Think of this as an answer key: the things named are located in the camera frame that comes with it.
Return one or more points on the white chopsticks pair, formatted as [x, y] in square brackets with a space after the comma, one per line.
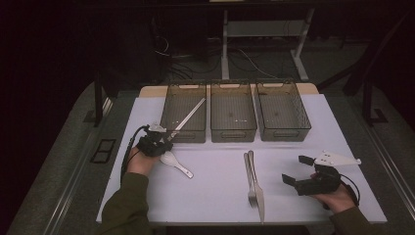
[188, 116]

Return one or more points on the white metal desk frame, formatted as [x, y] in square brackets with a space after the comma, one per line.
[264, 28]

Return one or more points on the metal table knife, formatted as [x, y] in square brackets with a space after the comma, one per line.
[257, 192]

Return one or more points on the person's right hand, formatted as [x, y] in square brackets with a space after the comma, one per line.
[337, 200]

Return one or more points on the black metal stand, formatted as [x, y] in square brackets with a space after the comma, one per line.
[368, 104]

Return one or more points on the white table mat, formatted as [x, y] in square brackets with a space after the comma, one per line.
[212, 196]

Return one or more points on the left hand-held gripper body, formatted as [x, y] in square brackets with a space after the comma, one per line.
[153, 145]

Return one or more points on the white chopstick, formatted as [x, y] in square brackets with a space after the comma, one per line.
[190, 117]

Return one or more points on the metal fork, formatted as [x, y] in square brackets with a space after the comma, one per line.
[248, 173]

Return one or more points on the person's left hand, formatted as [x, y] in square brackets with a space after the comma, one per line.
[140, 163]

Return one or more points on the dark translucent plastic bin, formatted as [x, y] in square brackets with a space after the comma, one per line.
[232, 112]
[282, 112]
[182, 98]

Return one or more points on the white ceramic spoon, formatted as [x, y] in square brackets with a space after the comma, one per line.
[169, 159]

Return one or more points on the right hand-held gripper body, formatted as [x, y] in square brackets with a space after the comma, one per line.
[321, 182]

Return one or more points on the black floor socket frame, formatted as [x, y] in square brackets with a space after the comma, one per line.
[98, 156]

